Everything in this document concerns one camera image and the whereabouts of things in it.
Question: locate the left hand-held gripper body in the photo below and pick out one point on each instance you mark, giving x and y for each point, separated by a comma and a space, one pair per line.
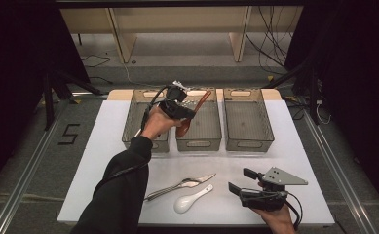
174, 105

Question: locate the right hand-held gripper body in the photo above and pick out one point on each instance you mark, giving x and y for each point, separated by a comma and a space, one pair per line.
265, 200

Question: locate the reddish brown wooden spoon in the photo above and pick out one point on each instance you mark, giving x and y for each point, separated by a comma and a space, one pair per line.
183, 128

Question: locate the smoky transparent plastic bin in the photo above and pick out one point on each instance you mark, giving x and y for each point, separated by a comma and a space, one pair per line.
247, 123
206, 126
132, 120

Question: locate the metal table knife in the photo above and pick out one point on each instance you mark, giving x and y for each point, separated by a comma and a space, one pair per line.
206, 177

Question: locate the white ceramic spoon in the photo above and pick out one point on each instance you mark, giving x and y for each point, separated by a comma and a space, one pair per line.
183, 204

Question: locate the metal spoon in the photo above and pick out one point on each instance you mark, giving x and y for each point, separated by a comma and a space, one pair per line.
164, 191

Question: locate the person's left hand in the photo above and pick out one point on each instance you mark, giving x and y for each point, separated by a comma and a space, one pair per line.
156, 123

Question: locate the person's right hand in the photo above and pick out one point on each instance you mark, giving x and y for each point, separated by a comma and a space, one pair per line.
279, 222

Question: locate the beige wooden desk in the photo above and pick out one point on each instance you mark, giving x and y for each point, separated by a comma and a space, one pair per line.
177, 19

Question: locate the yellow tape piece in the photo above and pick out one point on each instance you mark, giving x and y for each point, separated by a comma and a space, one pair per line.
270, 78
76, 101

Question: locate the black metal stand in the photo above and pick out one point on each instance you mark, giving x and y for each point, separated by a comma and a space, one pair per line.
49, 104
313, 97

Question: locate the black curtain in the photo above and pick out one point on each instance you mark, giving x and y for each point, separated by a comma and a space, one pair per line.
15, 81
356, 81

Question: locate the aluminium floor rail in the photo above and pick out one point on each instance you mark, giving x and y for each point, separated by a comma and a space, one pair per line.
339, 175
31, 175

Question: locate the short aluminium rail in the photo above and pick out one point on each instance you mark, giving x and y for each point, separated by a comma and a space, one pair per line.
89, 94

